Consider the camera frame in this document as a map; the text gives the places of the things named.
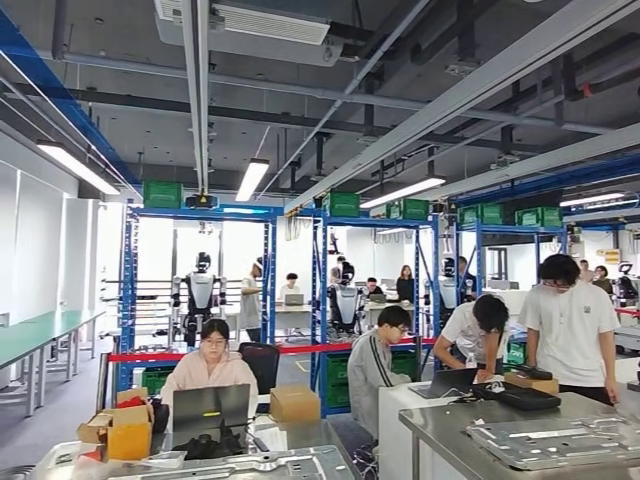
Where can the blue steel shelf rack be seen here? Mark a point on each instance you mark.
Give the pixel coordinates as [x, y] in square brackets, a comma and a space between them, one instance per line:
[375, 222]
[520, 230]
[240, 213]

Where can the stainless steel workbench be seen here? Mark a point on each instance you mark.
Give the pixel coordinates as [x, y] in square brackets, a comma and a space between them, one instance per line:
[450, 430]
[320, 440]

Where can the flat sheet metal part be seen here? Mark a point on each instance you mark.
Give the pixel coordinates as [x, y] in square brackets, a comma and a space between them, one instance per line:
[280, 467]
[550, 444]

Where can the person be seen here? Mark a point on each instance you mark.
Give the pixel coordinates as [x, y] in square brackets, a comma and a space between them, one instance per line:
[570, 331]
[604, 283]
[370, 371]
[586, 272]
[250, 305]
[467, 281]
[200, 374]
[405, 288]
[373, 286]
[290, 288]
[336, 273]
[465, 324]

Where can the green plastic crate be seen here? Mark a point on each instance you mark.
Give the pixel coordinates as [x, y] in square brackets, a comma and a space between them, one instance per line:
[155, 382]
[470, 215]
[337, 381]
[412, 209]
[492, 214]
[341, 204]
[162, 195]
[516, 353]
[527, 218]
[404, 366]
[552, 217]

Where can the grey laptop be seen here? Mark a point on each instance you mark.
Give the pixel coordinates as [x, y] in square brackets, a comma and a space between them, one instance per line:
[210, 404]
[294, 299]
[447, 383]

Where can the white black humanoid robot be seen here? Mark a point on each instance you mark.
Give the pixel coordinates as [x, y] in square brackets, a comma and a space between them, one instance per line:
[627, 286]
[346, 305]
[200, 295]
[446, 291]

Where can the white desk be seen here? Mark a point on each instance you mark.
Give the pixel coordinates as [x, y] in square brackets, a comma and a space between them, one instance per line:
[292, 316]

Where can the long ceiling light strip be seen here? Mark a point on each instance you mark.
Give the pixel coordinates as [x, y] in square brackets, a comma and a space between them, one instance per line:
[75, 167]
[404, 191]
[592, 199]
[251, 180]

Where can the black office chair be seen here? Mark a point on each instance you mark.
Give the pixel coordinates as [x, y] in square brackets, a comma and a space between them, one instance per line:
[260, 368]

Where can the black hoist unit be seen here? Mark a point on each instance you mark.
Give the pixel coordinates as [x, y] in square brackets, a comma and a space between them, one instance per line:
[200, 201]

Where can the closed cardboard box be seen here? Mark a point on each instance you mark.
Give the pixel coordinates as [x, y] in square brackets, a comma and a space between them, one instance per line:
[295, 405]

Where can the white paper sheets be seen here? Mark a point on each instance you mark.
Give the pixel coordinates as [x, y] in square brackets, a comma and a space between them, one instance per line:
[270, 439]

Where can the white cabinet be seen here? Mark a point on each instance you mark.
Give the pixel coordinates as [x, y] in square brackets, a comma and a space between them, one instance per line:
[395, 430]

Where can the white ceiling air conditioner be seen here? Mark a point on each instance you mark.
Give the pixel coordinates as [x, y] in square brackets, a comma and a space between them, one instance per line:
[270, 23]

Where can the black bag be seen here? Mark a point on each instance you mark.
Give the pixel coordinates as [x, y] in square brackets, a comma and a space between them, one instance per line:
[210, 447]

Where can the red barrier tape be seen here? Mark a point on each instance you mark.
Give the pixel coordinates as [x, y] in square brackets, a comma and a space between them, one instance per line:
[150, 357]

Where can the red cloth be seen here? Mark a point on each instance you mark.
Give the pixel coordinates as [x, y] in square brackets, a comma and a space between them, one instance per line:
[130, 402]

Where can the clear plastic tray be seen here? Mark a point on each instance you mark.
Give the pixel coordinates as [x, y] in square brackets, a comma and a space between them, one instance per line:
[164, 460]

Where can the flat black case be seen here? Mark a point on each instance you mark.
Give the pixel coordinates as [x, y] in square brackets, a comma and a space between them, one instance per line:
[520, 397]

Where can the flat brown box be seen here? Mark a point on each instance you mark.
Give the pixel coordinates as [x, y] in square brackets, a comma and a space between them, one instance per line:
[530, 386]

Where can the small black device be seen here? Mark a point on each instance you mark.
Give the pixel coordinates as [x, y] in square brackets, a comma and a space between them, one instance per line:
[535, 373]

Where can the open yellow cardboard box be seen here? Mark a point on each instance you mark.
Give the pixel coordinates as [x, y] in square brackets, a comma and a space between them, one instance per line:
[127, 437]

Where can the blue overhead beam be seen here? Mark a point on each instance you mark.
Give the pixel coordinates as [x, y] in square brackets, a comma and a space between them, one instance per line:
[575, 177]
[25, 63]

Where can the yellow sign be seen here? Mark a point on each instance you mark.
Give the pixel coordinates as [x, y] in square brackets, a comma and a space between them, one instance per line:
[609, 257]

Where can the green top table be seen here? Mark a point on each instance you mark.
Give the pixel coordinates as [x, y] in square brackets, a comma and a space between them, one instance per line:
[30, 334]

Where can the grey overhead rail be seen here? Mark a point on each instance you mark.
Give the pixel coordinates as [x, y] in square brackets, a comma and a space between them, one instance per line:
[500, 79]
[575, 156]
[196, 79]

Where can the grey barrier post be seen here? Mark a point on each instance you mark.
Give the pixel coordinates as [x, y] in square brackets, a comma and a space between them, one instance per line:
[103, 384]

